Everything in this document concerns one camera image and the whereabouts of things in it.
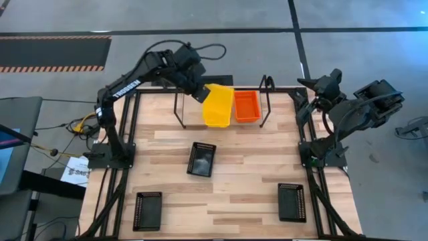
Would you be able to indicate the blue-lit monitor screen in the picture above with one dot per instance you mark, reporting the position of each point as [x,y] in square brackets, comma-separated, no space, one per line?
[5,157]

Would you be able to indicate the black hazard-striped floor mat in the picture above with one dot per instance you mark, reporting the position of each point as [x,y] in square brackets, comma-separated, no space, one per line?
[50,53]

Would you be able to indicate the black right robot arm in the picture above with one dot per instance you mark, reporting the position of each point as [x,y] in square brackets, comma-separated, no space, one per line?
[354,114]

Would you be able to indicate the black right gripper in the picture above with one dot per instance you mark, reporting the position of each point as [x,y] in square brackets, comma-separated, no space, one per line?
[329,90]

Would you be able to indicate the white printed paper sheet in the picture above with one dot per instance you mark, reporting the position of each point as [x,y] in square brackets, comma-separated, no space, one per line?
[77,174]

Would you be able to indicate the black plastic basket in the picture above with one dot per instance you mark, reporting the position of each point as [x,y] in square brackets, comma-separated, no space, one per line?
[201,160]
[147,211]
[292,203]

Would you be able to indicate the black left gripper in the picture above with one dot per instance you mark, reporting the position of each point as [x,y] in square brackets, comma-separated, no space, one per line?
[192,78]

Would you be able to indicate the black floor stand beam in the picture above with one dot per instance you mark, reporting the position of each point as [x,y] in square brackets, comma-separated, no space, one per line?
[50,185]

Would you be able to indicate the black aluminium table frame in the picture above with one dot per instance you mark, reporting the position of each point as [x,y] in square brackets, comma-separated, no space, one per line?
[136,103]

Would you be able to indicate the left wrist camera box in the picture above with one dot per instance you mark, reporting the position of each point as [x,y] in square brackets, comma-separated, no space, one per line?
[187,55]

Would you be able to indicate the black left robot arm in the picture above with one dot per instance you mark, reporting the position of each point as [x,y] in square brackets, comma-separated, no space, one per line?
[113,110]

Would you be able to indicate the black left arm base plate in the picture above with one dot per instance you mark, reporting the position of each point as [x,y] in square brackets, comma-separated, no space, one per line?
[100,160]

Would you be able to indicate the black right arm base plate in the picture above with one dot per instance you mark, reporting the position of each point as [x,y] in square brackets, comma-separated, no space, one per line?
[336,161]

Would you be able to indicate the grey stand base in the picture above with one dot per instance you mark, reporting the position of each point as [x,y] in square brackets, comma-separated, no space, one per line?
[413,129]

